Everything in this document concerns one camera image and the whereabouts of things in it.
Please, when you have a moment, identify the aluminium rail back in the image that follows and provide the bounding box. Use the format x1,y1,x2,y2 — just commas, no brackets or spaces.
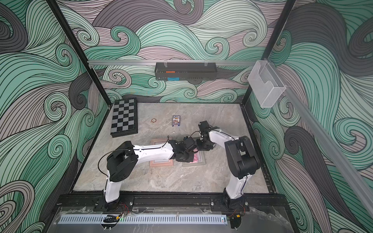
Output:
87,59,256,67

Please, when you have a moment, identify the aluminium rail right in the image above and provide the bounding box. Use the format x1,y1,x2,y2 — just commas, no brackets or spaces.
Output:
267,61,373,216

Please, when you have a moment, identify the aluminium rail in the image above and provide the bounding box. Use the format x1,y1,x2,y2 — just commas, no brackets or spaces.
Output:
87,59,256,67
267,61,373,216

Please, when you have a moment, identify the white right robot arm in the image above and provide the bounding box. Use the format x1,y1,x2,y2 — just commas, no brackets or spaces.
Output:
196,121,261,201

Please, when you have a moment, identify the black corner frame post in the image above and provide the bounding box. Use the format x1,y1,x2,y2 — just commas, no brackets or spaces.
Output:
240,0,297,106
46,0,112,106

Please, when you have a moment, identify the pink picture frame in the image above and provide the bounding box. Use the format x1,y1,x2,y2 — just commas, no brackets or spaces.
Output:
150,138,173,167

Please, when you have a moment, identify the white slotted cable duct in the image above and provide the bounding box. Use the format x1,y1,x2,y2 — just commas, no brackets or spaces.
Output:
57,214,228,225

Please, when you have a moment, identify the black wall shelf tray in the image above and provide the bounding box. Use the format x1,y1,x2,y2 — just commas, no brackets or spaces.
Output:
154,63,218,83

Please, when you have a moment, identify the pink cloth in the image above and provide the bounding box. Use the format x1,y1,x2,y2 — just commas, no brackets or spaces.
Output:
193,154,199,163

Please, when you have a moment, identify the green picture frame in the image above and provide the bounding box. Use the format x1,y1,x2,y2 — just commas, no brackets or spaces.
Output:
182,149,206,167

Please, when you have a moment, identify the blue playing cards box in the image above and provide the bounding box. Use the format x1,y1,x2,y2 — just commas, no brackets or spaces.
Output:
172,115,181,127

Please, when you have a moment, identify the black white chessboard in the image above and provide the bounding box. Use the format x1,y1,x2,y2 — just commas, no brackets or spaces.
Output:
110,98,139,137

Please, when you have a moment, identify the clear acrylic wall box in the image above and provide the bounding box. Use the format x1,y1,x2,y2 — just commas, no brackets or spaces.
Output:
248,60,286,108

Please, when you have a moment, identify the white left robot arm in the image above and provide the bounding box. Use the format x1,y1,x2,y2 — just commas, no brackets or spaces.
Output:
104,136,197,203

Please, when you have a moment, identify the black corner frame post right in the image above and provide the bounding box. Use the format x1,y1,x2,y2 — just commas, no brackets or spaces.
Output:
240,0,297,106

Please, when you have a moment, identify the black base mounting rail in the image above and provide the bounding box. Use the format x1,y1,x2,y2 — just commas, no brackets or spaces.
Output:
56,191,289,213

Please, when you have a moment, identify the black corner frame post left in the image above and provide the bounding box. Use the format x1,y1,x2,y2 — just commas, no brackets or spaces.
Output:
46,0,112,106

